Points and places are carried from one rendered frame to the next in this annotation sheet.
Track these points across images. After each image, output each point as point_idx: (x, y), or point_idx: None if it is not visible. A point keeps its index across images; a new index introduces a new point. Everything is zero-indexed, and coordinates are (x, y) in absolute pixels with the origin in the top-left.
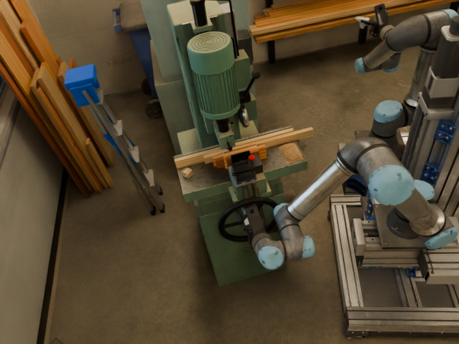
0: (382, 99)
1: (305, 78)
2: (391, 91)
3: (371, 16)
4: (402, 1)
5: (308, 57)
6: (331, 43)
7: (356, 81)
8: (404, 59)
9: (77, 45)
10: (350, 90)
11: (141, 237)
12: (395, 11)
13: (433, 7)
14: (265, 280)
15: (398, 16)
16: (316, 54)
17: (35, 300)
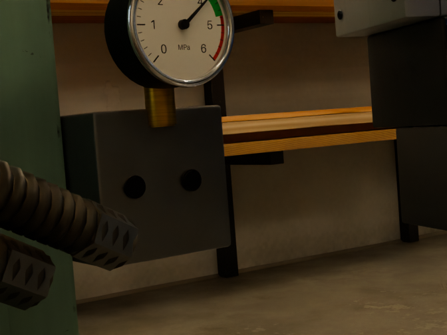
0: (342, 332)
1: (91, 332)
2: (358, 318)
3: (244, 146)
4: (307, 118)
5: (91, 306)
6: (150, 275)
7: (247, 318)
8: (351, 280)
9: None
10: (239, 331)
11: None
12: (297, 142)
13: (366, 199)
14: None
15: (298, 215)
16: (114, 300)
17: None
